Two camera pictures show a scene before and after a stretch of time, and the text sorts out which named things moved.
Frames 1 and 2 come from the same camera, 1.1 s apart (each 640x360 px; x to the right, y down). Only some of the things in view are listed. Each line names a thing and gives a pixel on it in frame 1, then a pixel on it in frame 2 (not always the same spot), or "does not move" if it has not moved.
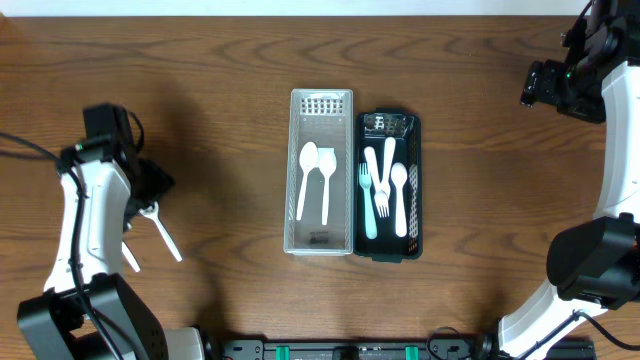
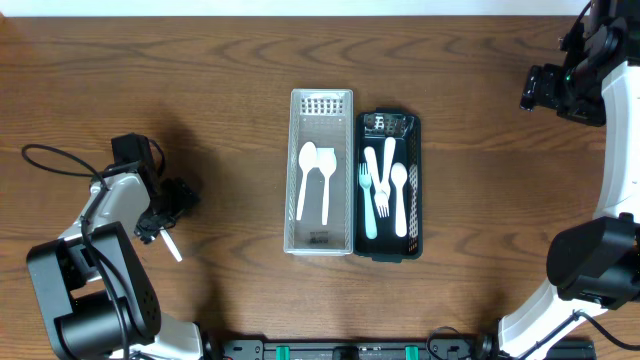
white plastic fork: (381, 196) does not move
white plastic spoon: (152, 212) does not move
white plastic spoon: (308, 159) does not move
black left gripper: (160, 179) to (184, 197)
